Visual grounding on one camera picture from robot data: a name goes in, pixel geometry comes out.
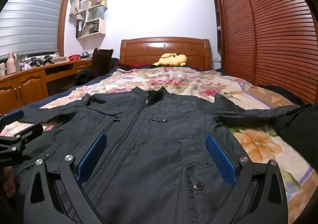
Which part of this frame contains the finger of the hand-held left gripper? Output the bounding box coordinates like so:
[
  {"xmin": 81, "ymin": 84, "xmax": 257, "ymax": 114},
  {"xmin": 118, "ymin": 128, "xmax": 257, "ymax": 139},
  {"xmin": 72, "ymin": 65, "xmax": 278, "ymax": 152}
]
[
  {"xmin": 0, "ymin": 123, "xmax": 44, "ymax": 143},
  {"xmin": 0, "ymin": 110, "xmax": 25, "ymax": 129}
]

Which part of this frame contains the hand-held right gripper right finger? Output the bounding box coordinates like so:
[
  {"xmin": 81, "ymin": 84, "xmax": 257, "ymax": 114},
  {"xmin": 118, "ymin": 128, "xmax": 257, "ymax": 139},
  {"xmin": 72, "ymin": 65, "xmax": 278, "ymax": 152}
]
[{"xmin": 205, "ymin": 133, "xmax": 289, "ymax": 224}]

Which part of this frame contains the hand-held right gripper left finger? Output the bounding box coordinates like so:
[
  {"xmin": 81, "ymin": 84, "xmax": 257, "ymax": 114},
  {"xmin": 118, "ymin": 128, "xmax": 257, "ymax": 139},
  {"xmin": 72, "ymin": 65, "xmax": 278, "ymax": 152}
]
[{"xmin": 23, "ymin": 131, "xmax": 107, "ymax": 224}]

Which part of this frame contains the dark grey jacket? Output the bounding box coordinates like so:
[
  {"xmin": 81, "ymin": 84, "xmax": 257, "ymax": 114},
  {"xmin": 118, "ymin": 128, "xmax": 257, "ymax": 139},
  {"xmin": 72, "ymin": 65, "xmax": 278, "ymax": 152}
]
[{"xmin": 15, "ymin": 86, "xmax": 302, "ymax": 224}]

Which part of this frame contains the person's left hand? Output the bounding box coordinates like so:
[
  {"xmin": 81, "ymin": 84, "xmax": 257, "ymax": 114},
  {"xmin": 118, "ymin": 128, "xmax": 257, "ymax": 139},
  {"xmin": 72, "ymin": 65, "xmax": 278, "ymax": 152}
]
[{"xmin": 4, "ymin": 166, "xmax": 16, "ymax": 198}]

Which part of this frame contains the wooden desk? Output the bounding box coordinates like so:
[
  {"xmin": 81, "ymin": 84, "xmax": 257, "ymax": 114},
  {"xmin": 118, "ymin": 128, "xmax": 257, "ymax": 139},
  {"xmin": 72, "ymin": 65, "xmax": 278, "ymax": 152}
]
[{"xmin": 0, "ymin": 58, "xmax": 93, "ymax": 104}]

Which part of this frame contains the floral blanket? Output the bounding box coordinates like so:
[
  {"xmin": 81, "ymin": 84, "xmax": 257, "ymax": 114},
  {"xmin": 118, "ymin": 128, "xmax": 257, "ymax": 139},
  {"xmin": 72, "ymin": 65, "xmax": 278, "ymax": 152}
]
[{"xmin": 0, "ymin": 66, "xmax": 318, "ymax": 205}]

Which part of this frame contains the pink plush toy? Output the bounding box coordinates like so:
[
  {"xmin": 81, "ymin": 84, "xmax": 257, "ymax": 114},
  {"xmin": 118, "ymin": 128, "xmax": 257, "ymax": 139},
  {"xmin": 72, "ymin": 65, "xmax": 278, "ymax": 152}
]
[{"xmin": 6, "ymin": 52, "xmax": 18, "ymax": 75}]

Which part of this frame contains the black garment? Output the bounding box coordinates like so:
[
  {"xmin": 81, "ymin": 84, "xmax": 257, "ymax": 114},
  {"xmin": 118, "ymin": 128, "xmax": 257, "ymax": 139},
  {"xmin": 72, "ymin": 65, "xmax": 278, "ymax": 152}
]
[{"xmin": 273, "ymin": 104, "xmax": 318, "ymax": 158}]

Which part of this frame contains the dark brown chair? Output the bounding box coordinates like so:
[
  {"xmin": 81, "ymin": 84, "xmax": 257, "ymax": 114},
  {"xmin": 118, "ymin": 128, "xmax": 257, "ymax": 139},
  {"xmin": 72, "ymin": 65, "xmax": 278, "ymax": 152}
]
[{"xmin": 92, "ymin": 48, "xmax": 115, "ymax": 80}]

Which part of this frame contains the dark red pillow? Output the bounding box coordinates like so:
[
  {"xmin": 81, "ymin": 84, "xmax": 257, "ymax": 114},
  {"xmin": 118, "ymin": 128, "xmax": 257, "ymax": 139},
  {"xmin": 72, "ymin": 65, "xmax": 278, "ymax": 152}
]
[{"xmin": 115, "ymin": 62, "xmax": 153, "ymax": 70}]

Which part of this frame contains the grey window blind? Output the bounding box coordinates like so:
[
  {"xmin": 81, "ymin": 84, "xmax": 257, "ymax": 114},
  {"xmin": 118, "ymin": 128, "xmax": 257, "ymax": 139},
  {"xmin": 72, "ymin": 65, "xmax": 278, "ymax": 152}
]
[{"xmin": 0, "ymin": 0, "xmax": 71, "ymax": 56}]

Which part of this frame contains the yellow plush toy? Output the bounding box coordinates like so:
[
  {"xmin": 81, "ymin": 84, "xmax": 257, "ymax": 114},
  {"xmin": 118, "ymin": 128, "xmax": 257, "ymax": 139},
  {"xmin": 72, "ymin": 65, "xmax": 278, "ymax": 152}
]
[{"xmin": 151, "ymin": 52, "xmax": 187, "ymax": 67}]

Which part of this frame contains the wooden bed headboard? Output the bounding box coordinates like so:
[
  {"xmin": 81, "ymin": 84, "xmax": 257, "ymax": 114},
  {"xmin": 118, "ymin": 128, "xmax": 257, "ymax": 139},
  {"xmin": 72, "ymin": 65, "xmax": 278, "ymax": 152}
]
[{"xmin": 120, "ymin": 37, "xmax": 211, "ymax": 70}]

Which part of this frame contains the wooden louvred wardrobe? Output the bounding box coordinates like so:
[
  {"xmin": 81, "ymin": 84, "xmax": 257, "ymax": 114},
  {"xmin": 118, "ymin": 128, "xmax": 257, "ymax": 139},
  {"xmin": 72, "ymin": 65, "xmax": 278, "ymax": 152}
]
[{"xmin": 210, "ymin": 0, "xmax": 318, "ymax": 105}]

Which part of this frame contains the wooden window frame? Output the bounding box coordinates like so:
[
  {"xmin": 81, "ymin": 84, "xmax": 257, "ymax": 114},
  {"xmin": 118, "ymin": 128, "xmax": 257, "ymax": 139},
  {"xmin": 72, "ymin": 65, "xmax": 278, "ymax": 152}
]
[{"xmin": 57, "ymin": 0, "xmax": 74, "ymax": 56}]

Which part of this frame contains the white wall shelf unit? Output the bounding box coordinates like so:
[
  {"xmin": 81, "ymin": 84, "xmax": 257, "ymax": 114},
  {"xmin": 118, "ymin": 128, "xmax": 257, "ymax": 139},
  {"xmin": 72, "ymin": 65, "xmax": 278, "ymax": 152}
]
[{"xmin": 76, "ymin": 0, "xmax": 108, "ymax": 38}]

